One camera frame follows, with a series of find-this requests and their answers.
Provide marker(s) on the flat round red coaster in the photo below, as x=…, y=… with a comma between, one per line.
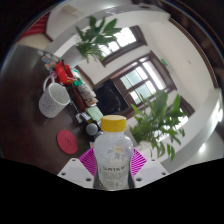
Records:
x=66, y=141

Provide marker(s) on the dark grey cylindrical device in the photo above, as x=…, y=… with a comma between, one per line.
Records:
x=92, y=129

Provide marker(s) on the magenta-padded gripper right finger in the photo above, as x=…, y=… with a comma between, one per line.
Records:
x=150, y=170

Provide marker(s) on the green paper pad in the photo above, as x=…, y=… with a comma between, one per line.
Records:
x=95, y=113

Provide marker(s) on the large potted green plant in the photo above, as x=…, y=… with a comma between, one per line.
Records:
x=156, y=123

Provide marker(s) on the red carpeted stairs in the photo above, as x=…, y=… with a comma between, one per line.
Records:
x=38, y=26

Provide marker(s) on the green plastic basket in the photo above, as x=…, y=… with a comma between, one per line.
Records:
x=77, y=82

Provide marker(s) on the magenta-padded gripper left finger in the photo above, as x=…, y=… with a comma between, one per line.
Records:
x=75, y=171

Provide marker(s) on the clear yellow-capped drink bottle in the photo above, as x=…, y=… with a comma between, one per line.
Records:
x=113, y=156

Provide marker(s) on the dark wooden framed window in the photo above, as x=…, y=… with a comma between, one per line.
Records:
x=126, y=38

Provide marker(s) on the small potted green plant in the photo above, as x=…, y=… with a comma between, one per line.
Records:
x=96, y=36

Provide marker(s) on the red plastic basket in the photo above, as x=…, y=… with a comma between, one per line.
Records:
x=63, y=71

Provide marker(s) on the brown box of snacks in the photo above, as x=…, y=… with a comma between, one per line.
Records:
x=83, y=96

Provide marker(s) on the dark wooden glazed door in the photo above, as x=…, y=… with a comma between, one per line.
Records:
x=143, y=83

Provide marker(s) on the black office chair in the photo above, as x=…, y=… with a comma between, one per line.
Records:
x=108, y=98

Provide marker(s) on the green exit sign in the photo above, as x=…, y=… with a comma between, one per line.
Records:
x=164, y=62

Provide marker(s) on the white speckled mug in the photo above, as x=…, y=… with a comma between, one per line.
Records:
x=53, y=100

